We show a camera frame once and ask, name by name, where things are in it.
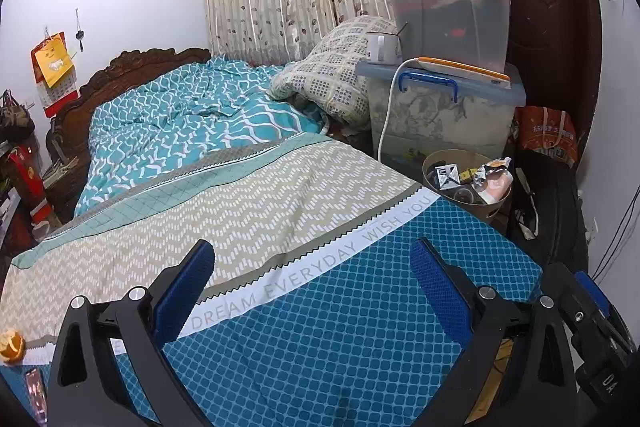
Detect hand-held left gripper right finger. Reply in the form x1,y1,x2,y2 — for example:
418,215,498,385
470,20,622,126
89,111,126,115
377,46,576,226
409,237,581,427

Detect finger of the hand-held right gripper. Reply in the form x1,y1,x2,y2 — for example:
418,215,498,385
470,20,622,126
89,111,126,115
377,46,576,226
542,263,608,358
574,271,638,353

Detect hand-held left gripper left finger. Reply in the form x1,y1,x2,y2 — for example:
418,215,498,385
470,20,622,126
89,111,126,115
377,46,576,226
45,239,216,427

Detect beige wastebasket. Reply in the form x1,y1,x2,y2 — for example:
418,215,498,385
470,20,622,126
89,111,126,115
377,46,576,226
422,149,513,220

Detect orange and white snack packet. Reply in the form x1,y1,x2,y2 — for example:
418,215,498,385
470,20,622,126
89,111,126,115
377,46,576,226
472,157,513,182

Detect black bag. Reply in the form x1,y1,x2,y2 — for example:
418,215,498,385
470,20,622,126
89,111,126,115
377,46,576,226
510,157,588,268

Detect patterned blue and beige bedspread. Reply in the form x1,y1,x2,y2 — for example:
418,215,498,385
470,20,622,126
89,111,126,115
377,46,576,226
0,132,543,427

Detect dark wooden nightstand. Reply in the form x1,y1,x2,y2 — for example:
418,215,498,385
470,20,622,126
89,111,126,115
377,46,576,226
42,157,86,223

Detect red shopping bag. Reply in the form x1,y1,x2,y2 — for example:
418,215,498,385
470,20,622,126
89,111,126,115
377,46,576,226
515,106,578,168

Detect teal patterned quilt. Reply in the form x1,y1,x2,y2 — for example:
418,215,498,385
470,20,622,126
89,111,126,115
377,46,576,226
75,57,326,218

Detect orange peel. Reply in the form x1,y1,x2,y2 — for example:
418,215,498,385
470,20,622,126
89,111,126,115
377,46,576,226
0,329,27,365

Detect black smartphone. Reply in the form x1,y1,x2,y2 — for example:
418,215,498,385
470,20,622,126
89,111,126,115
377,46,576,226
25,367,48,425

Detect red gift box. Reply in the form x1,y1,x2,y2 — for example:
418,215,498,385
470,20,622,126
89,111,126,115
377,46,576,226
7,146,48,223

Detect grey shelf unit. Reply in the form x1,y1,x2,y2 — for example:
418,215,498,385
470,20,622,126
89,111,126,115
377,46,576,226
0,142,31,258

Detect white tray with orange rim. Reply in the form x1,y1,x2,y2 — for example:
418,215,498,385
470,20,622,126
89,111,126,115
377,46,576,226
417,56,512,88

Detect carved wooden headboard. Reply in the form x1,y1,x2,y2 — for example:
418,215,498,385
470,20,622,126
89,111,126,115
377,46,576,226
45,48,212,188

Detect brown handbag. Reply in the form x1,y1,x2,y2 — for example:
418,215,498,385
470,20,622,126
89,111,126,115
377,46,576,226
0,89,36,142

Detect grey checked quilt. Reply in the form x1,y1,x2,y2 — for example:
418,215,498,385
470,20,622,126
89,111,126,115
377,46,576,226
270,14,401,128

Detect white mug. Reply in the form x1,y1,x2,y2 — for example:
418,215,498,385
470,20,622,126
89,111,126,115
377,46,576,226
366,32,403,65

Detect clear storage box teal lid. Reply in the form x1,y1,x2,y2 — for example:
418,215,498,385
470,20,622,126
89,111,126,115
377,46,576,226
377,0,516,75

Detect brown wooden door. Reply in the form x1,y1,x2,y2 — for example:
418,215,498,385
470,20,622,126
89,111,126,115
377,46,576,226
492,0,601,158

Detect black wall cables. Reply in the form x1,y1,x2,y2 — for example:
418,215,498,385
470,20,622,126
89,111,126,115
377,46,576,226
585,187,640,283

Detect clear storage box blue handles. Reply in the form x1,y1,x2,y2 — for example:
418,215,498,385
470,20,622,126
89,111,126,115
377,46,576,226
356,59,527,168

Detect white cable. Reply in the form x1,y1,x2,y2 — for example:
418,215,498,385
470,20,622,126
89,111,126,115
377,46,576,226
377,57,426,160

